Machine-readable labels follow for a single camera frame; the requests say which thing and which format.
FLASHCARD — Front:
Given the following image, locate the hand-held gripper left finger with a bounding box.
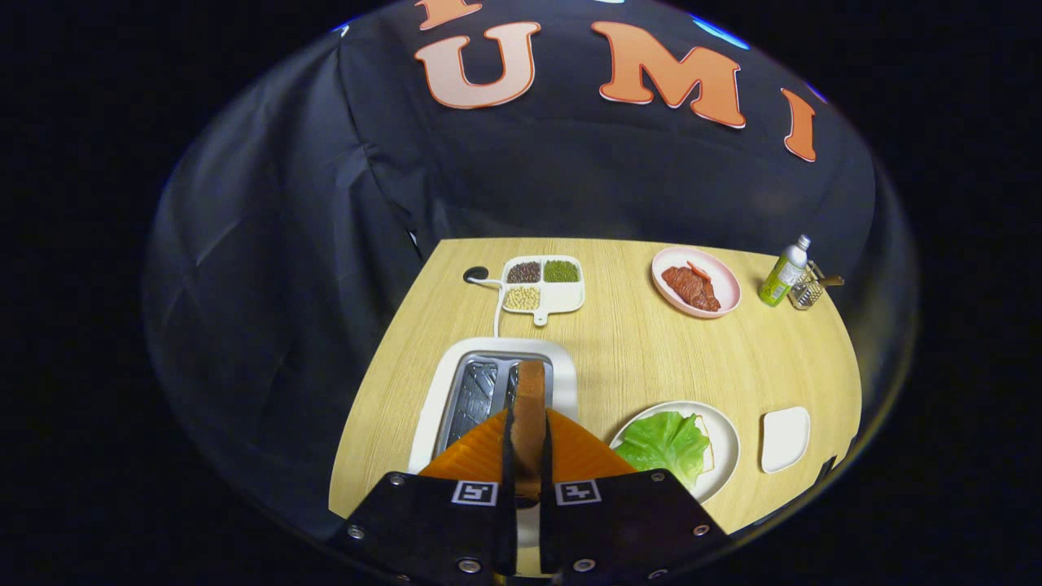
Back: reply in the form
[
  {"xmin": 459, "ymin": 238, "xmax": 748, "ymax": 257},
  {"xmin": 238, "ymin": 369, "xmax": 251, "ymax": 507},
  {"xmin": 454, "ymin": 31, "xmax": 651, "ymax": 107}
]
[{"xmin": 326, "ymin": 409, "xmax": 519, "ymax": 583}]

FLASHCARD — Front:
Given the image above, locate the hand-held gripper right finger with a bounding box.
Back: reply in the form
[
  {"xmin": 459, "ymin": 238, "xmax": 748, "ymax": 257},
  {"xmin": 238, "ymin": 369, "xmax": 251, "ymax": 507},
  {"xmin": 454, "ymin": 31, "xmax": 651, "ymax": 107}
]
[{"xmin": 539, "ymin": 409, "xmax": 732, "ymax": 583}]

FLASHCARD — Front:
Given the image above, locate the green lettuce leaf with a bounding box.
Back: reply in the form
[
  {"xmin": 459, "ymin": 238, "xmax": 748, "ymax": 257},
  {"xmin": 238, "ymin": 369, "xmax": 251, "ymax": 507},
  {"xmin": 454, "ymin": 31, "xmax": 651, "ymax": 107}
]
[{"xmin": 615, "ymin": 411, "xmax": 711, "ymax": 491}]

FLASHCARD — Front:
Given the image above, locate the toasted bread slice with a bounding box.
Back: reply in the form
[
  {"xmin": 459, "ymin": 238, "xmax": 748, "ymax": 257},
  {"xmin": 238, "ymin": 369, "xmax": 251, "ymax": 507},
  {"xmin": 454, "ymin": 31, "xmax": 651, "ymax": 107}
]
[{"xmin": 511, "ymin": 361, "xmax": 548, "ymax": 500}]

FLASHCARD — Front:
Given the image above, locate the round white plate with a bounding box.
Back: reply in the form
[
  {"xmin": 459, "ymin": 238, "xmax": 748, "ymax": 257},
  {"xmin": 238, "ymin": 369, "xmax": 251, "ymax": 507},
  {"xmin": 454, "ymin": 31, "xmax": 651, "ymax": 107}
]
[{"xmin": 609, "ymin": 400, "xmax": 741, "ymax": 504}]

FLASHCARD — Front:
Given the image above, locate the white toaster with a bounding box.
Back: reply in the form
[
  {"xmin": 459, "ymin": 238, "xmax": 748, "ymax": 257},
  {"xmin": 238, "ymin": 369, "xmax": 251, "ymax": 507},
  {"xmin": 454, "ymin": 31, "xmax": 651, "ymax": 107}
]
[{"xmin": 407, "ymin": 337, "xmax": 580, "ymax": 550}]

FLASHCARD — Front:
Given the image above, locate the white square plate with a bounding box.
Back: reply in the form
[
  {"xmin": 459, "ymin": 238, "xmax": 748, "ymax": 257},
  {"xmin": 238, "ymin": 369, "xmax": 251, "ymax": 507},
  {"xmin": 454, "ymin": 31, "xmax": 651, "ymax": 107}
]
[{"xmin": 760, "ymin": 406, "xmax": 812, "ymax": 474}]

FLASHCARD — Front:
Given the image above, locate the white divided dish with beans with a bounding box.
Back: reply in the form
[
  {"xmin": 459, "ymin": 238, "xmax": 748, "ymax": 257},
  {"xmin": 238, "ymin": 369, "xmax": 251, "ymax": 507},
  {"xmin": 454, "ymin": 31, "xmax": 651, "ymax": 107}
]
[{"xmin": 497, "ymin": 255, "xmax": 586, "ymax": 327}]

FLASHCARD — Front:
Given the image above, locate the dark red meat piece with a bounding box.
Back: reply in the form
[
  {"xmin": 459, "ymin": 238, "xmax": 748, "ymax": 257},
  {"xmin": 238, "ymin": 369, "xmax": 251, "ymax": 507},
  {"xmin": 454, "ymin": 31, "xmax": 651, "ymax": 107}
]
[{"xmin": 661, "ymin": 265, "xmax": 722, "ymax": 313}]

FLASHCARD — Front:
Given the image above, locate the pink plate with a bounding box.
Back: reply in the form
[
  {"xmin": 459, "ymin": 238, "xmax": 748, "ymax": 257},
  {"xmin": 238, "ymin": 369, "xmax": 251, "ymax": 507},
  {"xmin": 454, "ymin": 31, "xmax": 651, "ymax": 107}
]
[{"xmin": 651, "ymin": 247, "xmax": 742, "ymax": 319}]

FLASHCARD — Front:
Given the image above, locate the green bottle with silver top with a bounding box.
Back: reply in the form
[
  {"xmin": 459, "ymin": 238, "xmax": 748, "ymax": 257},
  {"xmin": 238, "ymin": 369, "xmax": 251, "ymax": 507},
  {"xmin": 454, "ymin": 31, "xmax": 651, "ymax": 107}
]
[{"xmin": 758, "ymin": 234, "xmax": 812, "ymax": 308}]

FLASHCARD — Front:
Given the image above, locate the white toaster cable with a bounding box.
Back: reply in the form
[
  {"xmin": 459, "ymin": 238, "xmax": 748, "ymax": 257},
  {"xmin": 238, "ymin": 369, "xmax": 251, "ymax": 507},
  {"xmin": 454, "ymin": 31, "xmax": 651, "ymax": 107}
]
[{"xmin": 468, "ymin": 277, "xmax": 506, "ymax": 339}]

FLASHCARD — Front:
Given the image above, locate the metal wire basket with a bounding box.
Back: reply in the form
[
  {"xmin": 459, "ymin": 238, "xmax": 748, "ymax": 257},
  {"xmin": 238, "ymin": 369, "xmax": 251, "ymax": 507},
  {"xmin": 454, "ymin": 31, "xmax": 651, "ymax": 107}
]
[{"xmin": 786, "ymin": 260, "xmax": 825, "ymax": 311}]

